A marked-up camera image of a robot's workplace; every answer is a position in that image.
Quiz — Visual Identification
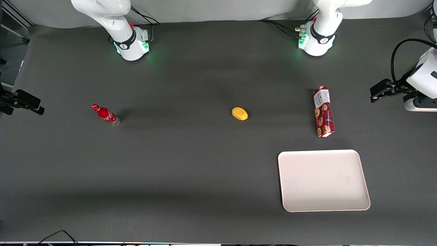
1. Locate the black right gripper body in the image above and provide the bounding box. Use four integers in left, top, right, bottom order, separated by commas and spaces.
0, 82, 17, 107

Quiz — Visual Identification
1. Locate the red cookie box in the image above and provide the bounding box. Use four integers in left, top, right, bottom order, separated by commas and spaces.
313, 86, 335, 138

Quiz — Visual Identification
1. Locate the white rectangular tray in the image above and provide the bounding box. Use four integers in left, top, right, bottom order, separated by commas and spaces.
278, 149, 371, 213

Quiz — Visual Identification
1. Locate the red cola bottle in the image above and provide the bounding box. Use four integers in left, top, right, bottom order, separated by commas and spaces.
91, 104, 121, 126

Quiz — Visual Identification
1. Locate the yellow lemon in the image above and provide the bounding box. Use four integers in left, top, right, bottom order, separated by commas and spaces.
231, 107, 249, 121

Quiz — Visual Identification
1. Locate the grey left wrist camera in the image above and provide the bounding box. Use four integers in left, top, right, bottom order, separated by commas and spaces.
404, 96, 437, 112

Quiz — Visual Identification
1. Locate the black looped gripper cable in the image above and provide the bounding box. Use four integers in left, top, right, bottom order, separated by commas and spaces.
391, 39, 437, 85

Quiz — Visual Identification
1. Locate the black hanging cable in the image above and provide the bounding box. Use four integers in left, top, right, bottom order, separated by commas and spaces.
423, 10, 437, 45

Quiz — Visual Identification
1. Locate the aluminium frame rail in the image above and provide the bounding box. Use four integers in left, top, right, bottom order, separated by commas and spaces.
0, 0, 34, 45

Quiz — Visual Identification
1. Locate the black left arm base cable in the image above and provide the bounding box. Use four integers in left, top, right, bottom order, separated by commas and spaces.
258, 10, 320, 39

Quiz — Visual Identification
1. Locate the black arm base cable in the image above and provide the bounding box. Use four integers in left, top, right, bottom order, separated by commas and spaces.
258, 10, 320, 39
130, 5, 161, 43

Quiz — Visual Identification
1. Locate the black table edge cable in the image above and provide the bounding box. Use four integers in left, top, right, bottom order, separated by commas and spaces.
33, 230, 80, 246

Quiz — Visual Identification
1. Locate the black right arm base cable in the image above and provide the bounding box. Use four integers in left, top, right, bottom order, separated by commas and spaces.
130, 5, 161, 43

